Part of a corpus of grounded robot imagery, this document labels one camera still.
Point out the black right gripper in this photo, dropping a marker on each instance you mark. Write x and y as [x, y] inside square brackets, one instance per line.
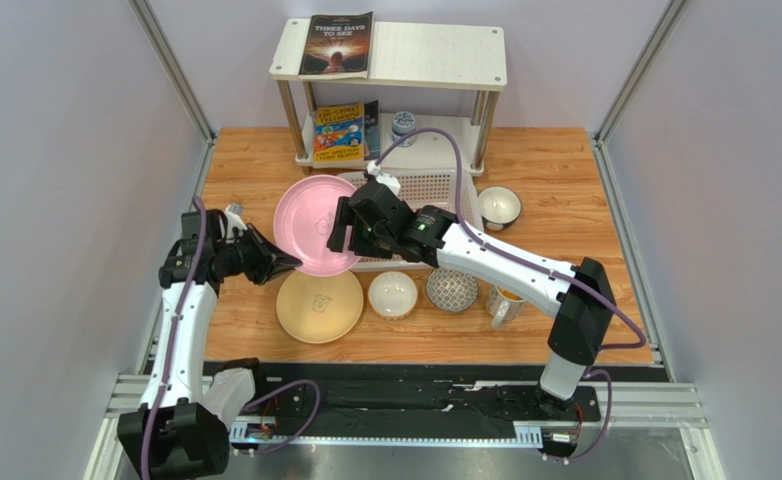
[349, 226]

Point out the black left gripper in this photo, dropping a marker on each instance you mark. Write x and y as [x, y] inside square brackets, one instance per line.
[266, 266]

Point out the pink plate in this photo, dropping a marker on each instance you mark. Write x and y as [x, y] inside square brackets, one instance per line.
[304, 220]

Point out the yellow plate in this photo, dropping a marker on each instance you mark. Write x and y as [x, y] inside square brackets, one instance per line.
[319, 310]

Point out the white plastic basket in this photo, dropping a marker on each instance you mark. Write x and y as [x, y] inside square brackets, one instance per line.
[424, 187]

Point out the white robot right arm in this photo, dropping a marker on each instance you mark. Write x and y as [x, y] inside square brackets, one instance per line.
[578, 298]

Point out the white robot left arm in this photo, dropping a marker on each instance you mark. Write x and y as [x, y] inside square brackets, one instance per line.
[184, 346]

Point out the yellow treehouse book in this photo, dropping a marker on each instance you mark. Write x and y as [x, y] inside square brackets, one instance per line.
[339, 133]

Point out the white striped bowl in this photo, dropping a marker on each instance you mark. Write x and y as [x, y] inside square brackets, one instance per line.
[392, 295]

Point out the dark blue book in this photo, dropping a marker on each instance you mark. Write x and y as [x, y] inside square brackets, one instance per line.
[371, 130]

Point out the blue white ceramic jar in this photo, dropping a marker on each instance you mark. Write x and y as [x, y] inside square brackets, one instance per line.
[402, 125]

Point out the grey patterned bowl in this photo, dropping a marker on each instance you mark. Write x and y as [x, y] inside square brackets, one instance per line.
[451, 291]

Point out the white bowl dark outside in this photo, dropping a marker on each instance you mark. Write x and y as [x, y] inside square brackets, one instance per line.
[500, 207]

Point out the dark Three Days book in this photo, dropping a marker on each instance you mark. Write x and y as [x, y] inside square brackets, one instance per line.
[337, 46]

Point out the patterned mug yellow inside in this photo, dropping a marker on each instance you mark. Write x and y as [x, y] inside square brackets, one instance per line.
[503, 306]

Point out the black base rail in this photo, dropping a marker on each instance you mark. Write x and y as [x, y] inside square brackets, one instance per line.
[401, 404]

